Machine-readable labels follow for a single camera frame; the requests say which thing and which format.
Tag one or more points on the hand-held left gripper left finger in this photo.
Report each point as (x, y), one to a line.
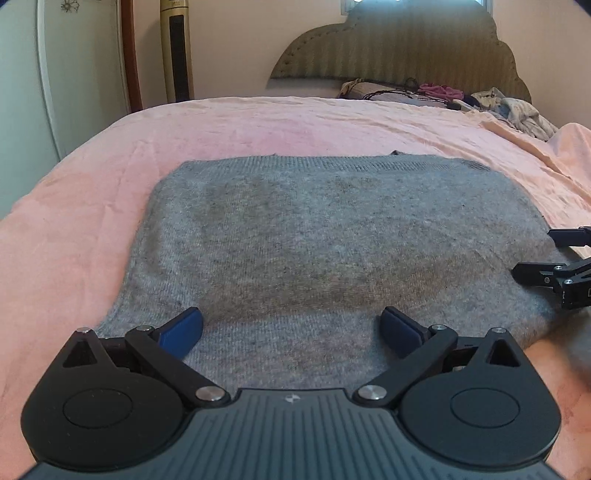
(182, 330)

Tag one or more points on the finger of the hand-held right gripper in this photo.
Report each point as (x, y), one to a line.
(570, 236)
(535, 273)

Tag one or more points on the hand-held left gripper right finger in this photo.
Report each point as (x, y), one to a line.
(399, 328)

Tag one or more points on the grey sweater with navy sleeves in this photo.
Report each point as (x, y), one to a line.
(300, 230)

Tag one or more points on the white blue patterned garment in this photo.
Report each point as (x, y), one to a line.
(521, 113)

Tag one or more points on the pink bed sheet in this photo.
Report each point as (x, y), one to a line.
(83, 207)

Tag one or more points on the grey brown folded cloth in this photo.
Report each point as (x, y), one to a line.
(364, 88)

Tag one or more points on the olive upholstered headboard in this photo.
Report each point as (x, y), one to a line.
(392, 46)

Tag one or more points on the gold tower heater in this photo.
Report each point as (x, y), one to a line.
(178, 55)

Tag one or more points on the white wardrobe door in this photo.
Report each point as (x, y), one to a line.
(27, 92)

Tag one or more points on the flower sticker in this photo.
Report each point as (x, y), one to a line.
(69, 5)

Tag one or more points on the brown wooden door frame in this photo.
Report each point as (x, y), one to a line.
(131, 55)

